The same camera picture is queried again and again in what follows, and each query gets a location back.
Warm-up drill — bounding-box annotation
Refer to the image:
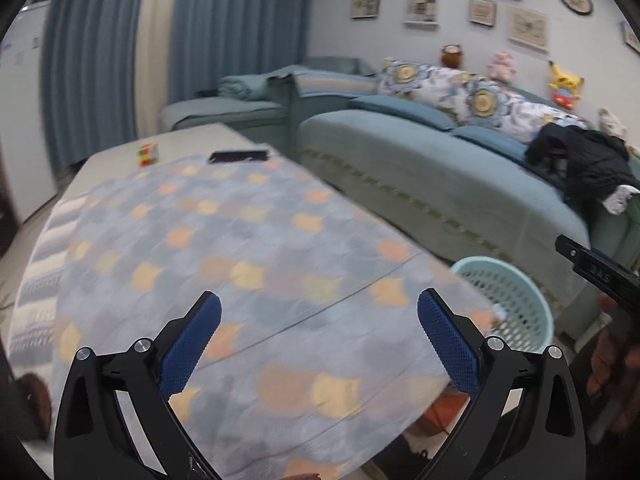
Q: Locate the butterfly framed picture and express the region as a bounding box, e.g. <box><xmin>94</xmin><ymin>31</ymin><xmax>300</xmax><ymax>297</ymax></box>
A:
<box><xmin>506</xmin><ymin>6</ymin><xmax>549</xmax><ymax>52</ymax></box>

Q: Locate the folded teal blanket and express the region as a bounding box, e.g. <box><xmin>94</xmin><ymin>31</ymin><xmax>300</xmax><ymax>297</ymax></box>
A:
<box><xmin>218</xmin><ymin>74</ymin><xmax>270</xmax><ymax>101</ymax></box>

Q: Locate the yellow pikachu plush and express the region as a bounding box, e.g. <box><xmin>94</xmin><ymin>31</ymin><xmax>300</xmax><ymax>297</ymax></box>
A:
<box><xmin>549</xmin><ymin>61</ymin><xmax>585</xmax><ymax>110</ymax></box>

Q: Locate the pink pig plush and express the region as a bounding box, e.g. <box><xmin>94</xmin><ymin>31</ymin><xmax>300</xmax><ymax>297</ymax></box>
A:
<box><xmin>487</xmin><ymin>51</ymin><xmax>516</xmax><ymax>84</ymax></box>

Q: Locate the black jacket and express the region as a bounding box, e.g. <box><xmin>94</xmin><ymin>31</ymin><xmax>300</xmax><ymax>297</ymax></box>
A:
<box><xmin>525</xmin><ymin>122</ymin><xmax>639</xmax><ymax>214</ymax></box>

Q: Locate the striped woven floor rug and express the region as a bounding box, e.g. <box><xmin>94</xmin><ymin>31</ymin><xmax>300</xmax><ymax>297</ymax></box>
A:
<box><xmin>6</xmin><ymin>193</ymin><xmax>88</xmax><ymax>382</ymax></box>

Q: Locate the blue curtain right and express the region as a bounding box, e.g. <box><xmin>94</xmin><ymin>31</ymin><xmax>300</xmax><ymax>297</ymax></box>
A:
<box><xmin>168</xmin><ymin>0</ymin><xmax>310</xmax><ymax>103</ymax></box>

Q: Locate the small framed picture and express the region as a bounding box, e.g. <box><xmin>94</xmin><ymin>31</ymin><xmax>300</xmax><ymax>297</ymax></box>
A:
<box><xmin>468</xmin><ymin>0</ymin><xmax>497</xmax><ymax>28</ymax></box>

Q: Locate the newspaper wall picture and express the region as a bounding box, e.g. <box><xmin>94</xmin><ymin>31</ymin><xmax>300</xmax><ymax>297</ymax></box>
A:
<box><xmin>404</xmin><ymin>0</ymin><xmax>439</xmax><ymax>27</ymax></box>

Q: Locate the floral cushion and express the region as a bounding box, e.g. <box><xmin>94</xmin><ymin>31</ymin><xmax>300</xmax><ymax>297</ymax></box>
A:
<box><xmin>378</xmin><ymin>58</ymin><xmax>591</xmax><ymax>144</ymax></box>

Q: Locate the white refrigerator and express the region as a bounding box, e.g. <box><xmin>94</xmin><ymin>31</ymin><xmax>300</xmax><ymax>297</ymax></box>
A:
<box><xmin>1</xmin><ymin>0</ymin><xmax>56</xmax><ymax>223</ymax></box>

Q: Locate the colourful rubik cube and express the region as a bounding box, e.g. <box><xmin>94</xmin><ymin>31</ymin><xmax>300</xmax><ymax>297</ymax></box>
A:
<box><xmin>137</xmin><ymin>142</ymin><xmax>160</xmax><ymax>167</ymax></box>

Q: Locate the light blue waste basket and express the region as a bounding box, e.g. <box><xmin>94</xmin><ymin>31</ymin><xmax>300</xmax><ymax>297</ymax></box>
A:
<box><xmin>450</xmin><ymin>256</ymin><xmax>554</xmax><ymax>353</ymax></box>

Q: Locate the brown monkey plush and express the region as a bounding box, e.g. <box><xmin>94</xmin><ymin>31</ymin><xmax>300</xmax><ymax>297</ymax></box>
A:
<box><xmin>440</xmin><ymin>44</ymin><xmax>463</xmax><ymax>70</ymax></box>

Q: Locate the person's right hand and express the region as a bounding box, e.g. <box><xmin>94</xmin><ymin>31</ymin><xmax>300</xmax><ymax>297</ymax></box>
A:
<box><xmin>584</xmin><ymin>292</ymin><xmax>640</xmax><ymax>436</ymax></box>

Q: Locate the blue curtain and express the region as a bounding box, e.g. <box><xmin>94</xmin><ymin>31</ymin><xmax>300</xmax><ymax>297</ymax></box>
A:
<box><xmin>168</xmin><ymin>0</ymin><xmax>310</xmax><ymax>103</ymax></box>
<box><xmin>41</xmin><ymin>0</ymin><xmax>141</xmax><ymax>170</ymax></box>

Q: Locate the teal fabric sofa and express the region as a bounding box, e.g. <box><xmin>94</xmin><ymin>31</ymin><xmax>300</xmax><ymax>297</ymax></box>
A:
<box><xmin>159</xmin><ymin>56</ymin><xmax>639</xmax><ymax>336</ymax></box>

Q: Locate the black smartphone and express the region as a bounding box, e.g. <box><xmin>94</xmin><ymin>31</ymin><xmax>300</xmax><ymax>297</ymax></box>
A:
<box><xmin>207</xmin><ymin>150</ymin><xmax>269</xmax><ymax>165</ymax></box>

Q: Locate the blue curtain left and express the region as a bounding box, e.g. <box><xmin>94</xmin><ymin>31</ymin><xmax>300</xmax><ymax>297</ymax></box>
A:
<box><xmin>41</xmin><ymin>0</ymin><xmax>141</xmax><ymax>170</ymax></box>

